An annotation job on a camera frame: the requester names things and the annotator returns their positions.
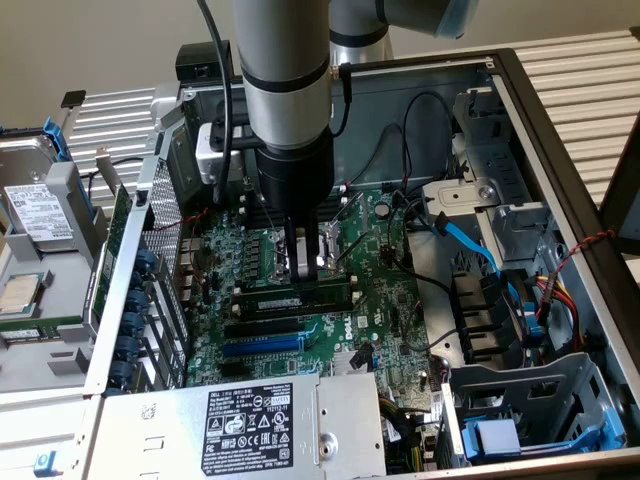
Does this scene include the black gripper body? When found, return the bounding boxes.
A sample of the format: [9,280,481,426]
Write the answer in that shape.
[253,133,335,224]

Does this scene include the green RAM stick white labels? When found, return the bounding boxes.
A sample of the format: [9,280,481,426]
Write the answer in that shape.
[231,281,354,316]

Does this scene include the CPU socket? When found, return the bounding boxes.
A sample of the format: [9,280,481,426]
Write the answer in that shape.
[267,219,351,285]

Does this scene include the metal locking lever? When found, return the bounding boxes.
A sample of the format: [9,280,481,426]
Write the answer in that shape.
[337,230,375,264]

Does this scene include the green motherboard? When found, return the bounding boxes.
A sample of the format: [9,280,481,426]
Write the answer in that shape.
[180,185,447,401]

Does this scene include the long black expansion slot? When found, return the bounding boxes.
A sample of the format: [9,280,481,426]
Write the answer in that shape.
[222,318,302,341]

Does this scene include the blue expansion slot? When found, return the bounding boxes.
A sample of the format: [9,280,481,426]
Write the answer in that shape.
[221,335,307,358]

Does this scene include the silver chipset heatsink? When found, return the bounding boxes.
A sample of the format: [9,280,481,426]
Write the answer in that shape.
[327,349,377,377]

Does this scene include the black angled plug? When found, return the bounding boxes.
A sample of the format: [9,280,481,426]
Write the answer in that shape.
[348,341,376,372]

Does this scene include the silver port block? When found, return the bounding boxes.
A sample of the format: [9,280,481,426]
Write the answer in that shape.
[173,235,207,307]

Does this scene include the open PC case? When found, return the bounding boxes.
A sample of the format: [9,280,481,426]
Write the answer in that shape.
[82,47,640,480]

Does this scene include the short black expansion slot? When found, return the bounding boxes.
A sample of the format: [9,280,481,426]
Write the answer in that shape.
[218,360,250,380]

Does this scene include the black box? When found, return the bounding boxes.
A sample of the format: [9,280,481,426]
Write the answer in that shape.
[174,42,235,85]

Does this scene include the blue card retention clip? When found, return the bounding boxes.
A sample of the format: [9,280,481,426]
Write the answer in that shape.
[133,247,158,275]
[109,360,136,387]
[115,335,141,361]
[124,288,151,315]
[121,312,146,337]

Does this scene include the black fan shroud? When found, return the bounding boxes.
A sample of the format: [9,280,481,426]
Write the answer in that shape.
[448,268,532,372]

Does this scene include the green graphics card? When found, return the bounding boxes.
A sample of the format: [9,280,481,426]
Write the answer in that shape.
[82,144,136,335]

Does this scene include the silver optical drive cage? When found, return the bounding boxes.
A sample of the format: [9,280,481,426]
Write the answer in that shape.
[449,85,559,266]

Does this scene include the silver power supply black label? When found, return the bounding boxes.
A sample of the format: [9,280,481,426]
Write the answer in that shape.
[85,372,390,480]

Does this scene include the grey parts rack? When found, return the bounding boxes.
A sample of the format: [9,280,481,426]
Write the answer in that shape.
[0,127,109,394]

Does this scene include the silver hard disk white label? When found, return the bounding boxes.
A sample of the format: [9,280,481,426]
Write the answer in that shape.
[0,135,84,254]

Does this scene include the blue disk caddy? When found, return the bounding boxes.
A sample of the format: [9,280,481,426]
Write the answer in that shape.
[459,417,626,464]

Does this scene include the grey disk bay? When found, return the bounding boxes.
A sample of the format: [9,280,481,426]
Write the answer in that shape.
[439,351,629,471]

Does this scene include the silver CPU chip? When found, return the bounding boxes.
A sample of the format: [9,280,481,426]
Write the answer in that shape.
[0,273,45,319]

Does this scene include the blue release tab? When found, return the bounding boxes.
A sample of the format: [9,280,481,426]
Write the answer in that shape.
[32,449,59,477]

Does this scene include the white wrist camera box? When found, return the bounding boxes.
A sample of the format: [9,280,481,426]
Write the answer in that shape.
[194,122,247,187]

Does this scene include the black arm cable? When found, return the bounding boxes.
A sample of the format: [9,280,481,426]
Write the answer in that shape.
[195,0,237,207]

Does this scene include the thin cable gold connector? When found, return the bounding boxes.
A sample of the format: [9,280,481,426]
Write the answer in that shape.
[327,62,357,139]

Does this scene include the thin black arched wire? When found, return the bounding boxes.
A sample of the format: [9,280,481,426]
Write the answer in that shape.
[348,124,416,187]

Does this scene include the long black looped wire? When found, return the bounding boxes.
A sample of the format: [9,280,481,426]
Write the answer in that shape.
[401,89,461,201]

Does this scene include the thick black wire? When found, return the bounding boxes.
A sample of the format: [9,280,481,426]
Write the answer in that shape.
[384,247,455,301]

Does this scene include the red black twisted wire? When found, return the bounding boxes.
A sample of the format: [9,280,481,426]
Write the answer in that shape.
[553,228,617,274]
[149,208,211,233]

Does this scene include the silver bracket with thumbscrew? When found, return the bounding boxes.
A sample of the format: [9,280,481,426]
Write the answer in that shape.
[419,177,501,221]

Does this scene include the grey wire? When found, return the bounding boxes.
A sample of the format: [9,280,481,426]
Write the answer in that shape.
[402,325,461,354]

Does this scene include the blue flat SATA wire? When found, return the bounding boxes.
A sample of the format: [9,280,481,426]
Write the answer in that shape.
[430,210,534,351]

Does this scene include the black-capped silver post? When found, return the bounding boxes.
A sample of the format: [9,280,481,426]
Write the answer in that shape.
[59,89,88,134]

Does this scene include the blue disk rail frame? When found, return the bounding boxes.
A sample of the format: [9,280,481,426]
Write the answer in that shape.
[40,115,71,164]

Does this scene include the yellow red black wire bundle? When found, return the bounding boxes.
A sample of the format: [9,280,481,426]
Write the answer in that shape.
[533,272,587,351]

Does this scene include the dark brown post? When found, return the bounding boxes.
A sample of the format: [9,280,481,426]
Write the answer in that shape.
[598,112,640,256]

